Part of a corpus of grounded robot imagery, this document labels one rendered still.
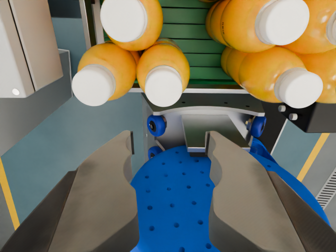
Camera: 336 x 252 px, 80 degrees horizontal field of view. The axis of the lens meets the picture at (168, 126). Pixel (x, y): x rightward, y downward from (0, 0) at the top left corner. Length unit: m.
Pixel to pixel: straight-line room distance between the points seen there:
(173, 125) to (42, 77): 0.26
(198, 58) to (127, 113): 1.09
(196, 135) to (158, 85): 0.16
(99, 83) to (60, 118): 1.41
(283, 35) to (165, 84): 0.12
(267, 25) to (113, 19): 0.14
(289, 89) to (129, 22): 0.17
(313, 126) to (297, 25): 0.25
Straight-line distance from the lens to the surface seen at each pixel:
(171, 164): 0.37
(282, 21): 0.23
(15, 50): 0.27
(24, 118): 1.06
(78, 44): 1.41
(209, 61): 0.43
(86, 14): 0.35
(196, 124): 0.39
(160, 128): 0.38
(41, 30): 0.32
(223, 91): 0.37
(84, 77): 0.22
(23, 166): 2.02
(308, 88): 0.26
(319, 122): 0.45
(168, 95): 0.21
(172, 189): 0.32
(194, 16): 0.42
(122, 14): 0.21
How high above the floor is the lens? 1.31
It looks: 62 degrees down
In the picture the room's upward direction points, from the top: 177 degrees clockwise
